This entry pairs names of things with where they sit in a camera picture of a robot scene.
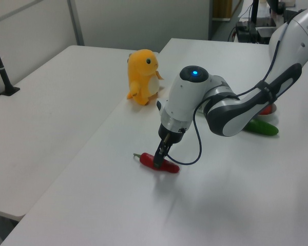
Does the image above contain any red toy chili pepper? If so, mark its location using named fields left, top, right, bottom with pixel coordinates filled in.
left=132, top=153, right=180, bottom=175

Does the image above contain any small metal bowl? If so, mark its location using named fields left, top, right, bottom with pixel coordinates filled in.
left=256, top=103, right=278, bottom=121

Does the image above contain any orange plush toy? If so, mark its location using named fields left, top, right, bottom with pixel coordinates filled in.
left=125, top=49, right=165, bottom=106

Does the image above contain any black equipment box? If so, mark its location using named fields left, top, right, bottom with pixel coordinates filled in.
left=235, top=22, right=258, bottom=43

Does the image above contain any dark arm cable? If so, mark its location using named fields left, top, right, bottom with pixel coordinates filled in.
left=166, top=23, right=290, bottom=166

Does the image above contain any thin black background pole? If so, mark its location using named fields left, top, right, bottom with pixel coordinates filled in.
left=251, top=0, right=260, bottom=24

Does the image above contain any black camera pole with base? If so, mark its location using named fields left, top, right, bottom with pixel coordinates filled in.
left=0, top=27, right=21, bottom=96

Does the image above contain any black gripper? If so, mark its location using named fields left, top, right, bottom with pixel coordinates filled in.
left=153, top=124, right=187, bottom=170

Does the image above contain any wooden cabinet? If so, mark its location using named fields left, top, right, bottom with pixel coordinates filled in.
left=212, top=0, right=233, bottom=21

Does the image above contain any grey partition post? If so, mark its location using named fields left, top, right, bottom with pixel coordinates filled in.
left=66, top=0, right=85, bottom=47

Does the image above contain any green toy cucumber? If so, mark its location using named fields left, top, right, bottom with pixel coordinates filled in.
left=242, top=119, right=279, bottom=136

